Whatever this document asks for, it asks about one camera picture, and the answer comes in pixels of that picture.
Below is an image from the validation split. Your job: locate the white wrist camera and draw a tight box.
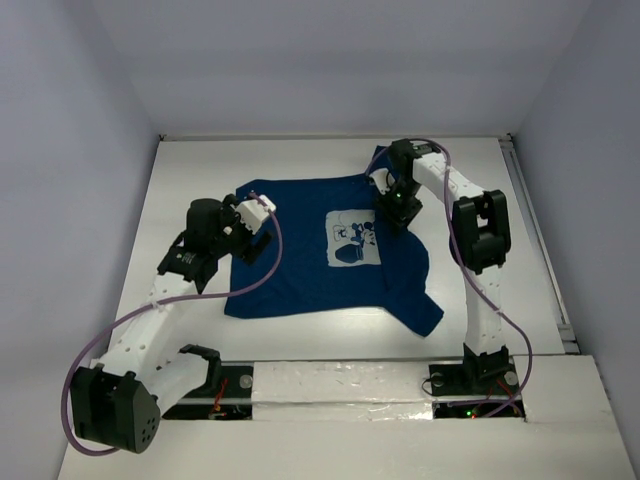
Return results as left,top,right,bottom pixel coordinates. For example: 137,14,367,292
235,195,277,234
368,168,395,195

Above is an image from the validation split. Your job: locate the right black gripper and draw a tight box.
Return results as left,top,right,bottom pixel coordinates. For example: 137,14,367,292
373,178,423,236

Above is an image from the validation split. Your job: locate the aluminium rail at right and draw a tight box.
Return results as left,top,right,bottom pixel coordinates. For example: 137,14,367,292
498,134,582,355

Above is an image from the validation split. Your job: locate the blue printed t-shirt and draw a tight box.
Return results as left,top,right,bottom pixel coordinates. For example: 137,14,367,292
224,174,444,337

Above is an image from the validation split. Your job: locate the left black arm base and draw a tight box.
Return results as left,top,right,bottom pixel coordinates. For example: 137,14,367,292
163,363,254,421

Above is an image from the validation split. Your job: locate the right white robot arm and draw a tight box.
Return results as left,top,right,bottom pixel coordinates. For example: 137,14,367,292
365,138,512,392

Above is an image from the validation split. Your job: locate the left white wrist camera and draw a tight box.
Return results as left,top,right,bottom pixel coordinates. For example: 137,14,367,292
235,195,277,234

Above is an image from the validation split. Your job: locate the white foam strip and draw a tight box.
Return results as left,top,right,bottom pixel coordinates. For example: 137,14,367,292
251,361,433,422

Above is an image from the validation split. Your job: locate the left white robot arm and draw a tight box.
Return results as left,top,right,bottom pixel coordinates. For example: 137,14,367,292
60,193,283,457

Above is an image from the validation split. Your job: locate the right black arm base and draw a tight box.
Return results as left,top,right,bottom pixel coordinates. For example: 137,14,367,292
421,363,526,420

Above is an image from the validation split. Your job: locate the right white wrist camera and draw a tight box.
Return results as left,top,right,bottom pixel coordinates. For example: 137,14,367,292
368,168,395,195

